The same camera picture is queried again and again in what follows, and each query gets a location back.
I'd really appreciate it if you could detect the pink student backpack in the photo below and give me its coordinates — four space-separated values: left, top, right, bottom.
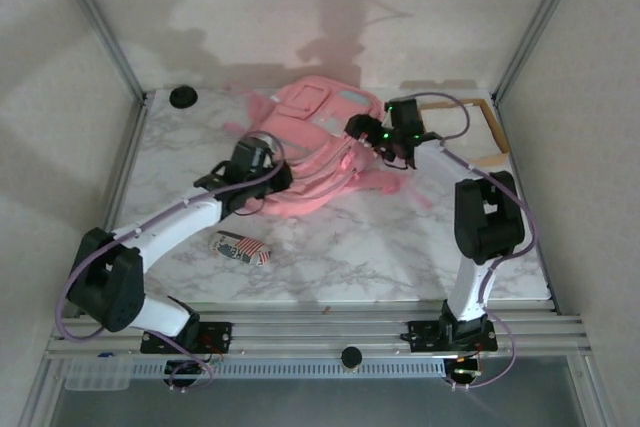
222 74 434 218

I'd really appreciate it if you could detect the shallow cardboard tray box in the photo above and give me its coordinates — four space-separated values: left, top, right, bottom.
419 99 511 168

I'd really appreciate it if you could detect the flag print fabric pouch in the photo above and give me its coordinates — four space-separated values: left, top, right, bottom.
207 230 273 268

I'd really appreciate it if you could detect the black round cap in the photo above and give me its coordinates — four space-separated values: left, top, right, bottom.
168 86 199 110

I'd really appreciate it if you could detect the black round knob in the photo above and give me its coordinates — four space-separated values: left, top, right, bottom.
340 346 363 373

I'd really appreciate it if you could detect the left small circuit board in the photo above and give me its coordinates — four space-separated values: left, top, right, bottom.
164 359 224 388

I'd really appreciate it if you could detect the small circuit board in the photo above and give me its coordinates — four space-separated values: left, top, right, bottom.
444 354 484 383
164 359 224 388

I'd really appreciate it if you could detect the right small circuit board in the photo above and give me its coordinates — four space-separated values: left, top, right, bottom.
444 354 484 383

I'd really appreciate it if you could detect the clear plastic organizer box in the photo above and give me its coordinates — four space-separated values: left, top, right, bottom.
64 357 134 392

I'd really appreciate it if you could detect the aluminium rail beam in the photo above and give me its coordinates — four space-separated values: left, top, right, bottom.
43 309 594 361

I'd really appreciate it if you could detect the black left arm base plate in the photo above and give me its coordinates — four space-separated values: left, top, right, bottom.
139 321 234 354

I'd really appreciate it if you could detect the aluminium right frame post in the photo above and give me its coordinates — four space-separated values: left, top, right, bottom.
492 0 591 106

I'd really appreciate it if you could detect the aluminium frame post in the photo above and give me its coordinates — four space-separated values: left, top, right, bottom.
47 0 154 103
492 0 591 106

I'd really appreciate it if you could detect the grey slotted cable duct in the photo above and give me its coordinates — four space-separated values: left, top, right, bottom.
127 359 446 379

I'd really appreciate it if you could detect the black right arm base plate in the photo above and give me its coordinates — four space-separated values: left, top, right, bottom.
407 319 500 353

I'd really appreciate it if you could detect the aluminium left frame post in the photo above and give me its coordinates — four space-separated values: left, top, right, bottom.
47 0 154 103

